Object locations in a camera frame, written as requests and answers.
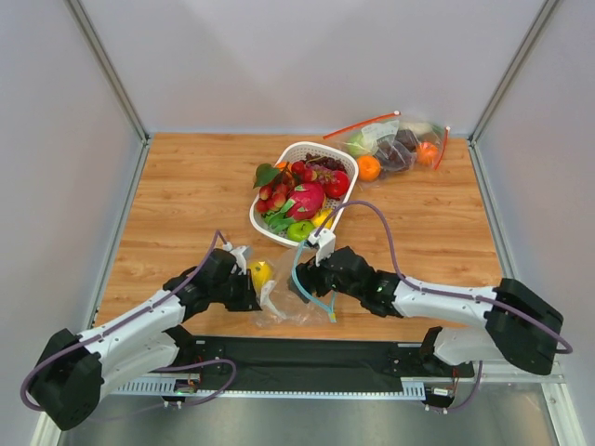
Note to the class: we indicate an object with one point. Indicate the red zip top bag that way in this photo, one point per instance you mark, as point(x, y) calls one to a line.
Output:
point(388, 124)

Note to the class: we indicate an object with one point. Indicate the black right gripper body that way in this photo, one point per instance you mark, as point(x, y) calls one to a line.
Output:
point(304, 279)

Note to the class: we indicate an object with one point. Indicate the pale green fake cabbage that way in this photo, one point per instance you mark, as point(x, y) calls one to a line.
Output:
point(357, 146)

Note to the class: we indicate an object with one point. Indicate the blue zip top bag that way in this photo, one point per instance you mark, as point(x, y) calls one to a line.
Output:
point(282, 296)

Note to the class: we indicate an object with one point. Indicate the green fake apple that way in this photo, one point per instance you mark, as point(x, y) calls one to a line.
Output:
point(299, 231)

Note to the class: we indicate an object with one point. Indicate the fake lychee bunch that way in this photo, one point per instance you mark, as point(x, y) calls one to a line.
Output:
point(274, 185)

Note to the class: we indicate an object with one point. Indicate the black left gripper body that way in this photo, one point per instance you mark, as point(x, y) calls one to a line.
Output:
point(248, 292)

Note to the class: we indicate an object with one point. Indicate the dark red grape bunch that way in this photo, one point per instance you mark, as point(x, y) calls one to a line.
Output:
point(326, 162)

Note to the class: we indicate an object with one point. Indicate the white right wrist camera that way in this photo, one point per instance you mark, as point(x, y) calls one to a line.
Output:
point(323, 241)

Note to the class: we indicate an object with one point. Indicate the bagged dark grapes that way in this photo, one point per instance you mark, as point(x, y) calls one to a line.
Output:
point(398, 152)

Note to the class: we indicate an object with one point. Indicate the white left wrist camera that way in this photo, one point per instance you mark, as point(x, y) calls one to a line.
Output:
point(241, 254)

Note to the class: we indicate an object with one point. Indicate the pink fake dragon fruit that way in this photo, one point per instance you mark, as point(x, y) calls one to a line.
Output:
point(302, 203)

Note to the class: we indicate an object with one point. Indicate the aluminium frame rail left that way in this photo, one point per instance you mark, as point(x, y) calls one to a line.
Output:
point(123, 133)

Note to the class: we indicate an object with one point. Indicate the white perforated plastic basket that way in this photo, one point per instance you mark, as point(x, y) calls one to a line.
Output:
point(293, 153)

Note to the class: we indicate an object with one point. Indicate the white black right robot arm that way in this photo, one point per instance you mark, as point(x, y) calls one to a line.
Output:
point(505, 322)

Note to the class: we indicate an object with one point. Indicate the red fake apple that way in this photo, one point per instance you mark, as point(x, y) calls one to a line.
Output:
point(339, 188)

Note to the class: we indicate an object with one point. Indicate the orange in red bag back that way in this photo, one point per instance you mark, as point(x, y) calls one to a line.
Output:
point(427, 154)

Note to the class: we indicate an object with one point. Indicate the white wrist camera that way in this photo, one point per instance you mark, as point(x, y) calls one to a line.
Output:
point(323, 241)
point(241, 254)

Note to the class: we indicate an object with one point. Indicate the pink fake grape bunch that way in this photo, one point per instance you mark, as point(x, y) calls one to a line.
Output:
point(319, 173)

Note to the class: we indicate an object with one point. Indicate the yellow fake lemon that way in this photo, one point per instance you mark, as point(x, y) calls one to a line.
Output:
point(322, 218)

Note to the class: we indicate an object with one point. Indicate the orange fake orange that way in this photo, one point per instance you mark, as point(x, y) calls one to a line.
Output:
point(283, 165)

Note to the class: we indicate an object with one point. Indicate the orange in red bag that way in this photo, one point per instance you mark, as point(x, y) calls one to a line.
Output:
point(369, 168)
point(427, 154)

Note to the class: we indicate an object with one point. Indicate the orange in red bag front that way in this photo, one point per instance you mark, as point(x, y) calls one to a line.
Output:
point(369, 168)

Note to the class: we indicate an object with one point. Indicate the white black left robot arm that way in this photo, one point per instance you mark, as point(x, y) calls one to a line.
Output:
point(75, 372)

